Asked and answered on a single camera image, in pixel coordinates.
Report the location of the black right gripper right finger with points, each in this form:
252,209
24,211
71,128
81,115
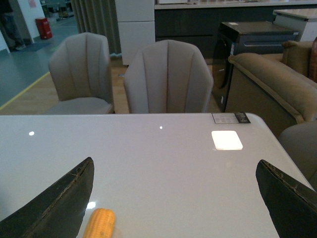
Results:
292,205

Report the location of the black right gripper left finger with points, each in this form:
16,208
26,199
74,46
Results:
58,211

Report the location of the yellow corn cob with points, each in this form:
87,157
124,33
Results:
100,224

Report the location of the grey chair at table side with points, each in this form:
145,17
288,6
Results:
300,142

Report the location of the black white table label sticker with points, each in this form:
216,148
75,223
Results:
240,117

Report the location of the brown leather sofa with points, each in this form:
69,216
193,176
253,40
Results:
276,87

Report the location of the left beige dining chair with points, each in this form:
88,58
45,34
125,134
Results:
81,73

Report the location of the beige dining chair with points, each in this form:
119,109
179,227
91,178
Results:
168,77
81,73

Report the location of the black washing machine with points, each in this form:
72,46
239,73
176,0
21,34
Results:
259,37

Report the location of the right beige dining chair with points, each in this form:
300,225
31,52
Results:
168,77

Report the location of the red fire extinguisher box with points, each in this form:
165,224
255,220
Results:
44,28

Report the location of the beige curtain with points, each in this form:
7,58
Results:
99,17

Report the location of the dark kitchen counter cabinet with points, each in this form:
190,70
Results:
198,23

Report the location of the white refrigerator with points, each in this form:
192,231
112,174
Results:
136,25

